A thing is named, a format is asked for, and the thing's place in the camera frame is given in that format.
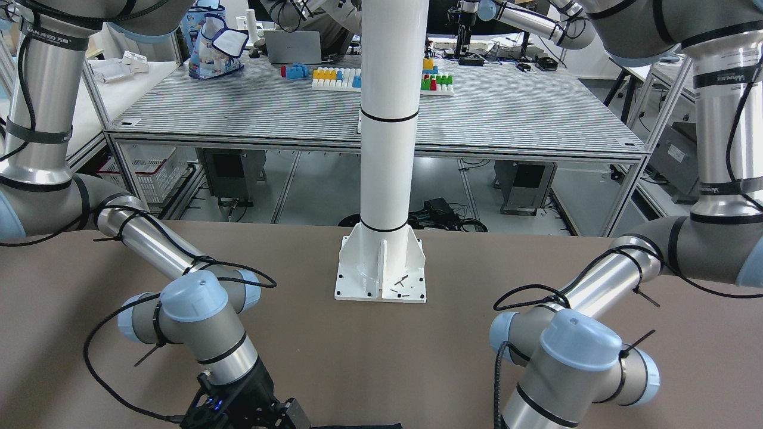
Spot white plastic basket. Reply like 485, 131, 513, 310
126, 144, 188, 204

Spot white mounting pillar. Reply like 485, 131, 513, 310
334, 1, 429, 303

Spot black power adapter cables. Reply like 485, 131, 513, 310
339, 197, 489, 233

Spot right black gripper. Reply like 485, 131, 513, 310
227, 358, 311, 428

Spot grey control box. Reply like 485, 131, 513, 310
493, 160, 557, 216
196, 148, 266, 207

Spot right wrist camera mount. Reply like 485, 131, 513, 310
179, 370, 237, 428

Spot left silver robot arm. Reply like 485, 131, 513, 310
489, 1, 762, 428

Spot black t-shirt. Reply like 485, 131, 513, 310
314, 423, 403, 429

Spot blue toy block pile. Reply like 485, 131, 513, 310
281, 63, 311, 80

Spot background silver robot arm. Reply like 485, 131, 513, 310
455, 1, 596, 51

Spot person in grey jacket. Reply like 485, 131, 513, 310
305, 1, 362, 56

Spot white block baseplate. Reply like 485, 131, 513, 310
311, 66, 362, 92
420, 73, 455, 96

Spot silver laptop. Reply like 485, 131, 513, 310
263, 30, 322, 65

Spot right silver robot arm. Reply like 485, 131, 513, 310
2, 1, 311, 428

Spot aluminium frame striped table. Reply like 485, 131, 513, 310
97, 58, 654, 237

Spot blue white plastic bag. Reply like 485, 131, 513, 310
187, 7, 250, 80

